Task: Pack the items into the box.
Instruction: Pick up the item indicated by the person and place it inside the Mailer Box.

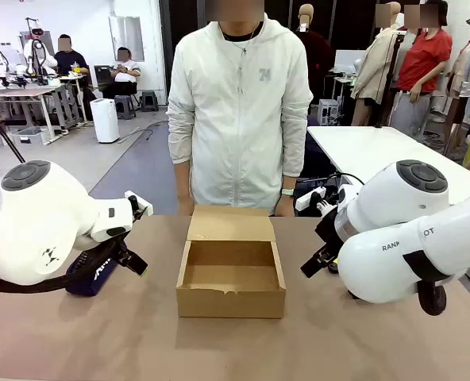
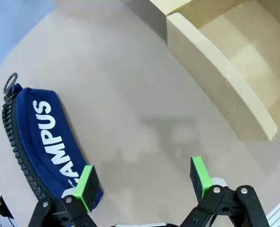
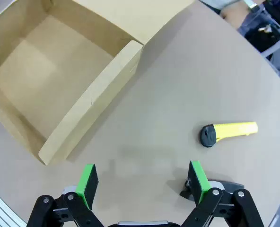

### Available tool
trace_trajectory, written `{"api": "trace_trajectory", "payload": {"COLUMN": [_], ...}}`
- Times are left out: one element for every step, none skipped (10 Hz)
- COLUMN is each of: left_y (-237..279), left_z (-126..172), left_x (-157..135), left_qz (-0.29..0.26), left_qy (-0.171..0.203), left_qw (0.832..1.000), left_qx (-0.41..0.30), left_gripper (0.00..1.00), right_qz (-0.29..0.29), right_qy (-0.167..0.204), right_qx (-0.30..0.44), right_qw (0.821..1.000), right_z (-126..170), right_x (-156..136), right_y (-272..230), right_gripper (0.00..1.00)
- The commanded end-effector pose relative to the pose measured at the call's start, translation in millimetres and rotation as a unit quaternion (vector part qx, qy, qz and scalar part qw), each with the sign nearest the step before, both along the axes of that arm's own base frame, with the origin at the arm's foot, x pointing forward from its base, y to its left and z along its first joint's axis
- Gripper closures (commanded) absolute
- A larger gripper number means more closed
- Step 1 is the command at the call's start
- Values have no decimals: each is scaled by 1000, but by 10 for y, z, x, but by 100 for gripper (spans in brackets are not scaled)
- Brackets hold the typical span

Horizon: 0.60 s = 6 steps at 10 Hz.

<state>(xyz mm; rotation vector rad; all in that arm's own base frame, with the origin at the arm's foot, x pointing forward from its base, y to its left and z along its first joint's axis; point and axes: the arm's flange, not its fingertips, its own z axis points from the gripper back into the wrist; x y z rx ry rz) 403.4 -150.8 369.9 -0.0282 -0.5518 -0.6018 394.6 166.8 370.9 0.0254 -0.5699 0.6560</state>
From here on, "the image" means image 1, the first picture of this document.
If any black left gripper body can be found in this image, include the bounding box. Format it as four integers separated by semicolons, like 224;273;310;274
95;233;131;264

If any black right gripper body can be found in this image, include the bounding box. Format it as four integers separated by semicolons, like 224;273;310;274
315;208;341;256

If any brown cardboard box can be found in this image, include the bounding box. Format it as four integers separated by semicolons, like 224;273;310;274
175;204;287;319

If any person's right forearm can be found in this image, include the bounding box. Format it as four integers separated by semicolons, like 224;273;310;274
174;161;194;196

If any person's left hand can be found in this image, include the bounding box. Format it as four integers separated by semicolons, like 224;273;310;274
275;194;296;218

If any person's right hand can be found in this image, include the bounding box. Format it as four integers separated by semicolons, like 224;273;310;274
177;194;195;217

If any white power strip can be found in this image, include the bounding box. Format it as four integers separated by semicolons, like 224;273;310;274
295;187;327;210

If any white side table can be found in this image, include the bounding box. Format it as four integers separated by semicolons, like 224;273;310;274
306;125;470;207

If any white computer case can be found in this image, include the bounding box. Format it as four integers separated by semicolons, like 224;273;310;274
318;98;341;126

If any white air purifier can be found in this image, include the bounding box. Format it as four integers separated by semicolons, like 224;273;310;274
89;98;121;144

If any grey storage bin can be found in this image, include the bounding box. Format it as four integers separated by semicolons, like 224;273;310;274
10;126;45;146

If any grey plastic stool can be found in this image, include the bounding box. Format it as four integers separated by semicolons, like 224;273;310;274
140;90;160;113
114;94;137;120

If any person in white jacket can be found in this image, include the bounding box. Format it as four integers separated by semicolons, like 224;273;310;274
166;17;314;217

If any black tripod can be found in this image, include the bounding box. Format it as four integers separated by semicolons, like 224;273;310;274
0;98;25;164

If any mannequin in beige coat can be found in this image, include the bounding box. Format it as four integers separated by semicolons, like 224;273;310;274
351;2;405;126

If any white monitor back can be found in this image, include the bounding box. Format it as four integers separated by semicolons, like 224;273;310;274
333;49;367;76

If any black monitor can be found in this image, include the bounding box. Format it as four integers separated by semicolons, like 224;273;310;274
94;65;117;92

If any seated person striped white shirt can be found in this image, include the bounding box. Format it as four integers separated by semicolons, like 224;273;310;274
102;46;141;98

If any mannequin in dark red top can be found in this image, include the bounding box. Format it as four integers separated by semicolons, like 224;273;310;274
296;3;335;104

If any grey background work desk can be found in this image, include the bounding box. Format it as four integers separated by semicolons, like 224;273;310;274
0;85;60;144

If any seated person black shirt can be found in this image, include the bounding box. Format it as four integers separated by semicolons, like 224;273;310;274
54;34;90;76

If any person in red shirt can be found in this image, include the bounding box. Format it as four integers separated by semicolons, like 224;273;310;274
389;0;453;138

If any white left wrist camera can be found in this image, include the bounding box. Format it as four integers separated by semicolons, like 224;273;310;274
124;190;154;217

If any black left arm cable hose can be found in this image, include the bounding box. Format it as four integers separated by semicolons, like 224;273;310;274
0;237;121;295

